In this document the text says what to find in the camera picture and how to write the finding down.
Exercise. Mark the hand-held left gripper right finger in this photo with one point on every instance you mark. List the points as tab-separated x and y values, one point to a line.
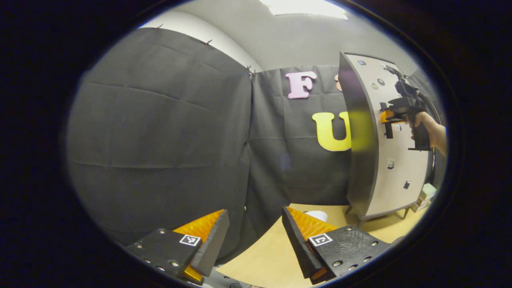
298	248

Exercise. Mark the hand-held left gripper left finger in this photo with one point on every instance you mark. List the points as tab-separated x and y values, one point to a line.
212	248

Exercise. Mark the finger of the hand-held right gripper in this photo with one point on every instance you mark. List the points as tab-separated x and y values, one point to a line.
387	116

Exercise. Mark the beige cabinet door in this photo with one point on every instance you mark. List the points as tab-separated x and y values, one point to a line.
396	180

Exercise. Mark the dark grey cabinet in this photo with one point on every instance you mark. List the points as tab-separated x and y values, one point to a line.
358	188

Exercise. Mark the green book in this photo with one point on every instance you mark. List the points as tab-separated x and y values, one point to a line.
428	191

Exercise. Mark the beige book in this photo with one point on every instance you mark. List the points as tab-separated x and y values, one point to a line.
419	206

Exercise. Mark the black backdrop cloth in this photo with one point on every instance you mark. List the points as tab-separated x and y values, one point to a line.
160	140

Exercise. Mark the long ceiling light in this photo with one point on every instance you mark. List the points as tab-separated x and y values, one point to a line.
304	7

